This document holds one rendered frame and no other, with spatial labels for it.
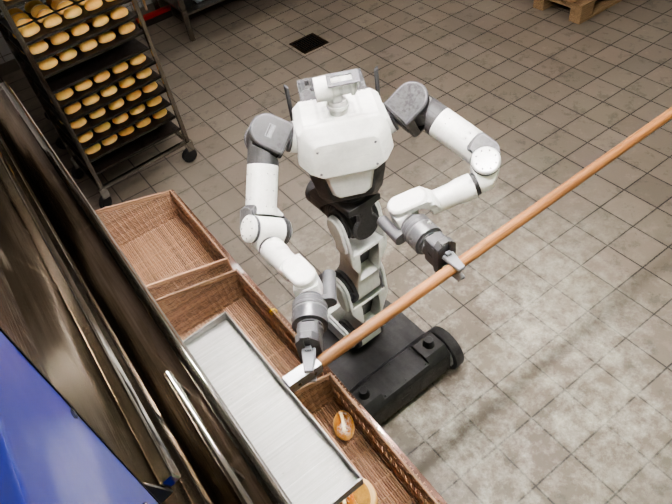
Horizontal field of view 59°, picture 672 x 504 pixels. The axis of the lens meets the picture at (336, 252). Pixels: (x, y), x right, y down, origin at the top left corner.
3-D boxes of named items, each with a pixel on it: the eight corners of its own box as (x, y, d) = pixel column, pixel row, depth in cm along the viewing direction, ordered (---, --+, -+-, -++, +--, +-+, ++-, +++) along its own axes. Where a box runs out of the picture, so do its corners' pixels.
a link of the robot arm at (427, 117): (432, 141, 177) (397, 115, 181) (452, 116, 176) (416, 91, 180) (426, 130, 166) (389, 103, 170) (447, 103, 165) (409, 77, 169)
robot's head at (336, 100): (316, 101, 168) (311, 73, 161) (351, 94, 168) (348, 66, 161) (319, 114, 163) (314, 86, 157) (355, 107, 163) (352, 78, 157)
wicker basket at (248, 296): (205, 478, 186) (177, 437, 166) (135, 361, 220) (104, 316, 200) (330, 387, 202) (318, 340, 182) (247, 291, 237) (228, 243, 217)
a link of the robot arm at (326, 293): (286, 305, 144) (287, 270, 152) (301, 330, 152) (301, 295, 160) (331, 295, 142) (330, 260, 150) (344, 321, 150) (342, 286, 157)
